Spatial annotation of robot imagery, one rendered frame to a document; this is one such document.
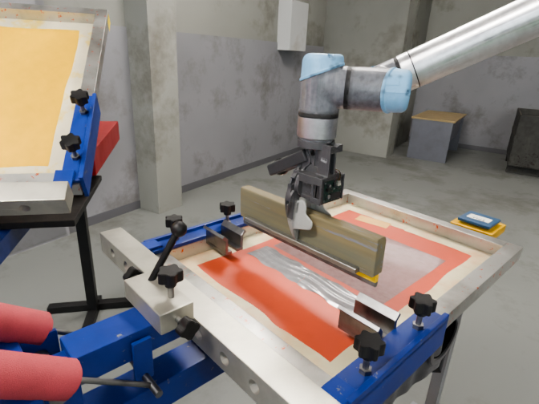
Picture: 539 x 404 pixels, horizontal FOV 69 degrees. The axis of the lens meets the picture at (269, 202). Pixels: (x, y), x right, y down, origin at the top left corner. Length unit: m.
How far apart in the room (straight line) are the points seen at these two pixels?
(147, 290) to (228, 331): 0.15
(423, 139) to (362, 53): 1.64
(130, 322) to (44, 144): 0.62
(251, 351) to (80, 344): 0.24
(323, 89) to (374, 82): 0.09
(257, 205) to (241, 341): 0.38
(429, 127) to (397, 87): 5.84
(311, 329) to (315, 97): 0.43
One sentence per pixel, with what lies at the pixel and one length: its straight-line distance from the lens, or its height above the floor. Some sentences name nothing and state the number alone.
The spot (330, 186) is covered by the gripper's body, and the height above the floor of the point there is 1.21.
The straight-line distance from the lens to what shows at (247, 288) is 0.88.
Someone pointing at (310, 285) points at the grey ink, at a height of 0.96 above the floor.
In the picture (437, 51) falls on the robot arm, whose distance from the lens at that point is 0.84.
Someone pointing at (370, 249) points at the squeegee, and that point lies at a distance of 0.72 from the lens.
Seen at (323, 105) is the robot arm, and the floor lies 1.36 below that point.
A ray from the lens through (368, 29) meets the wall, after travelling 6.46.
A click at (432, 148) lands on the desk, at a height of 0.20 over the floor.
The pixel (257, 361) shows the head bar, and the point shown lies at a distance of 0.58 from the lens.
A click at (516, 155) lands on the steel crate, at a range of 6.47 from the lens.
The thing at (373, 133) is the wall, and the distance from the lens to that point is 6.45.
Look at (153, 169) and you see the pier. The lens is 3.66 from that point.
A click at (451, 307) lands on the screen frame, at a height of 0.99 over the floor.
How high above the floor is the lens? 1.44
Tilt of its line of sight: 21 degrees down
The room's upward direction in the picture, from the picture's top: 3 degrees clockwise
